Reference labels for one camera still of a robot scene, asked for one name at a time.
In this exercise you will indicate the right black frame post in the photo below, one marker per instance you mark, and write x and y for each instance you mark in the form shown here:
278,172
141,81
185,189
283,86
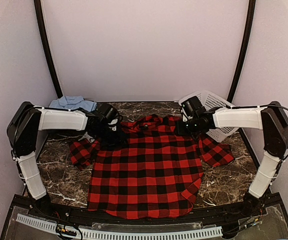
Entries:
243,50

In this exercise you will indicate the black frame post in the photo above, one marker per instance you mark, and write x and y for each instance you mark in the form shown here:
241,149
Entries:
46,47
243,50

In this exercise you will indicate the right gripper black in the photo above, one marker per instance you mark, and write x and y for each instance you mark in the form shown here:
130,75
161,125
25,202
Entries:
179,129

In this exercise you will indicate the white slotted cable duct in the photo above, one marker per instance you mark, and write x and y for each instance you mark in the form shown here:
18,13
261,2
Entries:
105,231

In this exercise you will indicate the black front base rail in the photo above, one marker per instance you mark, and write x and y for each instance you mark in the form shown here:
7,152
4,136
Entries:
228,216

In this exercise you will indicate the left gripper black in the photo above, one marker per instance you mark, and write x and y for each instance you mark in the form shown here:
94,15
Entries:
119,140

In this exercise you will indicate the red black plaid shirt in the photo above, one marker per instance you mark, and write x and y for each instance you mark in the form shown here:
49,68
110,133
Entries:
155,174

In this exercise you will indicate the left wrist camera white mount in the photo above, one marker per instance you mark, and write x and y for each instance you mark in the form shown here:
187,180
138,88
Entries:
114,125

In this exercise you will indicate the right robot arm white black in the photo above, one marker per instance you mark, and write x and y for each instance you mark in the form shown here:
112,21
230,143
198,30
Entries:
270,118

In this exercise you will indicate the white plastic mesh basket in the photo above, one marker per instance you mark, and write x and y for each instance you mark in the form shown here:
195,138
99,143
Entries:
198,111

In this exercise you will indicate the left black frame post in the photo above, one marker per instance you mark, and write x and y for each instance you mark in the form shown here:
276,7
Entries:
46,47

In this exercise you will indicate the folded light blue shirt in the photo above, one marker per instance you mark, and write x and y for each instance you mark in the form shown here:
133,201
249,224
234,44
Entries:
73,103

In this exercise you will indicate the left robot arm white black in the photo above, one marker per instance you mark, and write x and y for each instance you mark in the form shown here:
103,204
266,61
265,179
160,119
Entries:
104,123

